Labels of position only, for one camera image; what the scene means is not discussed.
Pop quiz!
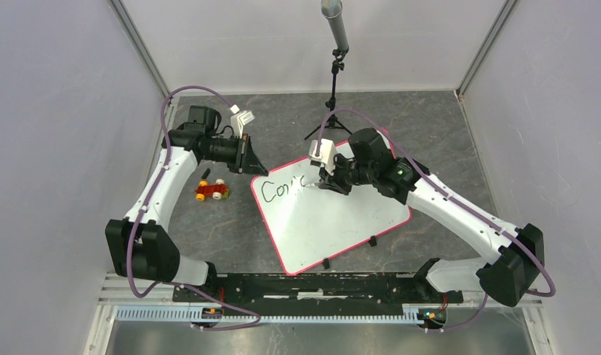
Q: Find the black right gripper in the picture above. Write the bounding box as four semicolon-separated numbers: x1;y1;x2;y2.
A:
319;152;376;195

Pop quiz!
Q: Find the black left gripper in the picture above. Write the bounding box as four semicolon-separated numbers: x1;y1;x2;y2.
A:
203;133;269;177

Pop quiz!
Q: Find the black marker cap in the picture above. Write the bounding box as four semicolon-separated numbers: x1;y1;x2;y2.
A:
201;168;211;180

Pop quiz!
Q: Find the pink framed whiteboard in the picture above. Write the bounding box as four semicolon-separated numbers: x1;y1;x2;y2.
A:
250;158;412;275

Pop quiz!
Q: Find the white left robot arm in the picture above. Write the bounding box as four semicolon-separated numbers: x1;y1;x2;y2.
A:
105;106;268;302

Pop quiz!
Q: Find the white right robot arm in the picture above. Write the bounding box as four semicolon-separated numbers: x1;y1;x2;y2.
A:
309;128;545;307

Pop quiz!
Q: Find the red yellow toy car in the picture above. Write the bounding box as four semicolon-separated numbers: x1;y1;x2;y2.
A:
195;179;229;201

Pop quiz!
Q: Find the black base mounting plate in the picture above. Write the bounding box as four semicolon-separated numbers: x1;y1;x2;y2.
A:
201;272;463;317

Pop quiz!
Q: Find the black tripod stand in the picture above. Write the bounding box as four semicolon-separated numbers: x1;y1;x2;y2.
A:
325;49;352;134

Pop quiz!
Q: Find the silver microphone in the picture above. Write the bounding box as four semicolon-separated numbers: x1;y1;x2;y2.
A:
320;0;349;54

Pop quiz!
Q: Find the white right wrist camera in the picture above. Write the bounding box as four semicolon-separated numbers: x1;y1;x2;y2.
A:
309;138;338;175

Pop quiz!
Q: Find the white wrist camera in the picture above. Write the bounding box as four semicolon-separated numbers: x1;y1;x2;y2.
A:
309;138;338;175
229;104;255;137

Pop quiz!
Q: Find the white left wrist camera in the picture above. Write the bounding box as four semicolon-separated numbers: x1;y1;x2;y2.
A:
229;104;255;137

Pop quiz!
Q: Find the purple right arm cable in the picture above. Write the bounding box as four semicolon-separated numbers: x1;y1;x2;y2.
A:
316;108;557;334

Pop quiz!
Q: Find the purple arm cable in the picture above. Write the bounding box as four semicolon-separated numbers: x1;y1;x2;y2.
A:
126;86;263;331
316;108;557;334

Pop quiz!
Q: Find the white toothed cable rail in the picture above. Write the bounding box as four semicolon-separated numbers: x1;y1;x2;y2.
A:
115;303;440;325

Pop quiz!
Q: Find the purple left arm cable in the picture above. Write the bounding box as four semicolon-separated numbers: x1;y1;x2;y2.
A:
126;86;263;331

